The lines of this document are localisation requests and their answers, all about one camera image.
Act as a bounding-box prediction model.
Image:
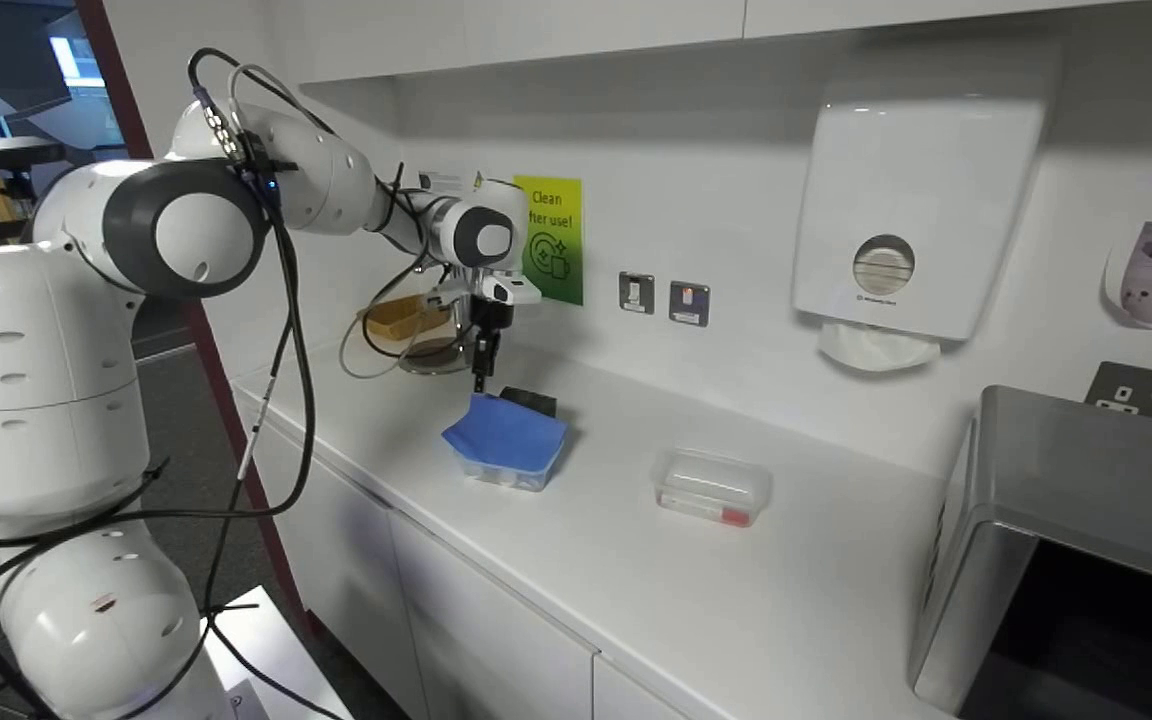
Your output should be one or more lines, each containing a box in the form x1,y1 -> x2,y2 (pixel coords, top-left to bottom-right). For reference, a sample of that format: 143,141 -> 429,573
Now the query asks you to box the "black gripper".
467,302 -> 511,398

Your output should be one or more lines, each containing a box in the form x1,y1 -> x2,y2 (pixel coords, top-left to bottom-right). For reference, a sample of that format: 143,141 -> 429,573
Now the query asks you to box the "blue cloth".
440,390 -> 576,484

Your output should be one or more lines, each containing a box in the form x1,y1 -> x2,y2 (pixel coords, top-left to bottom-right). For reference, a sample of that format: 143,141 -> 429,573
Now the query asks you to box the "green clean after use poster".
511,172 -> 588,313

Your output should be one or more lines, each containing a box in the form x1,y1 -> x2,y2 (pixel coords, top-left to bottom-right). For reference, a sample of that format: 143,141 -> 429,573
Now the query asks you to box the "clear container with red label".
651,447 -> 777,533

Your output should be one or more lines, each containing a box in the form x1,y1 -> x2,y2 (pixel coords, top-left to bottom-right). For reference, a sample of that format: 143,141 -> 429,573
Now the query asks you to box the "white base cabinet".
235,398 -> 953,720

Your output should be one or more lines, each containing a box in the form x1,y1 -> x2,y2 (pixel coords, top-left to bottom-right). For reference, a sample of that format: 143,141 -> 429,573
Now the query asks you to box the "white floor board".
202,586 -> 362,720

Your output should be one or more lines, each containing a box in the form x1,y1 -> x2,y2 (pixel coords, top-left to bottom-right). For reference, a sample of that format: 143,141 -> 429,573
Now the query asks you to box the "white paper towel dispenser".
791,98 -> 1050,376

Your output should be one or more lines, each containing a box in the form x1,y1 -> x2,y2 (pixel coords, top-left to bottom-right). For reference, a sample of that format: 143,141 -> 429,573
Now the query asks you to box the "stainless steel appliance box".
905,385 -> 1152,720

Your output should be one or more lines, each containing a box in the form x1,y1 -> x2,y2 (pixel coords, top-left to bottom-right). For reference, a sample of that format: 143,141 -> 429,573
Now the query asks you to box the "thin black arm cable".
331,155 -> 474,385

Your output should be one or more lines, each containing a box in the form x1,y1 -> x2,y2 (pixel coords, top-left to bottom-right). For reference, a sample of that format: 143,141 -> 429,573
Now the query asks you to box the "thick black cable bundle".
0,49 -> 329,720

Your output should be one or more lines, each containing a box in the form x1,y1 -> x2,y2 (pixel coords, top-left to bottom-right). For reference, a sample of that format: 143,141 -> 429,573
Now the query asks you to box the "white wall cabinet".
269,0 -> 1152,138

